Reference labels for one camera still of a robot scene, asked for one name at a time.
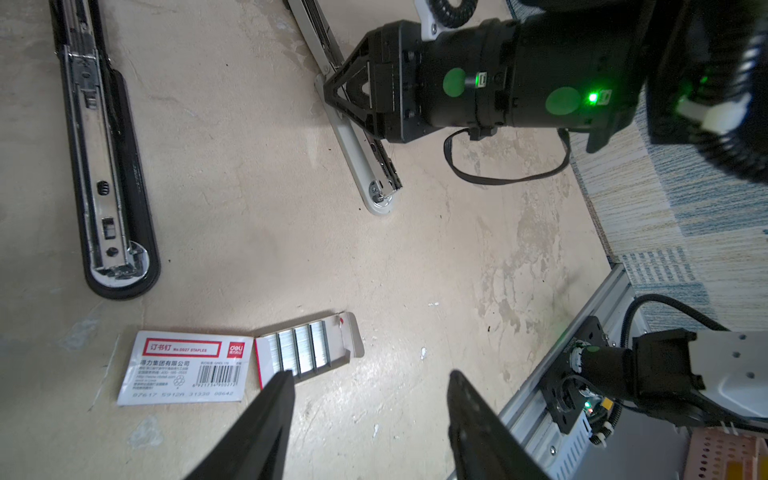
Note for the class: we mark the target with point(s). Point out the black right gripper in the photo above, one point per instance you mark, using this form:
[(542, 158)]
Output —
[(385, 63)]

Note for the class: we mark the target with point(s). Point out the red staples box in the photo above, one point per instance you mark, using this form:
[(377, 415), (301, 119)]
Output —
[(181, 368)]

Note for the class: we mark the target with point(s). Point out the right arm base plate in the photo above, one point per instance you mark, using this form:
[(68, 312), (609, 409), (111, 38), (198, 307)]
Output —
[(582, 385)]

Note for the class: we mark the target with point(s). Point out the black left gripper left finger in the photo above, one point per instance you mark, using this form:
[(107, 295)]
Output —
[(256, 445)]

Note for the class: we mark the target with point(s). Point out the aluminium mounting rail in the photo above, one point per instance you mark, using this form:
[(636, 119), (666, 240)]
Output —
[(545, 430)]

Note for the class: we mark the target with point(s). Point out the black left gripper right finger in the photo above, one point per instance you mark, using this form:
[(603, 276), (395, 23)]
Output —
[(482, 446)]

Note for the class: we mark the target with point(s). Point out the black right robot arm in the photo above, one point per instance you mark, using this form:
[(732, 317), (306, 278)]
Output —
[(700, 67)]

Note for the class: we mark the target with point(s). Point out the pink plastic basket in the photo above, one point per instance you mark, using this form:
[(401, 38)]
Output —
[(714, 454)]

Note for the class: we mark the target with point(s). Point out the white staples tray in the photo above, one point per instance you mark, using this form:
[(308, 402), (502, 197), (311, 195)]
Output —
[(308, 348)]

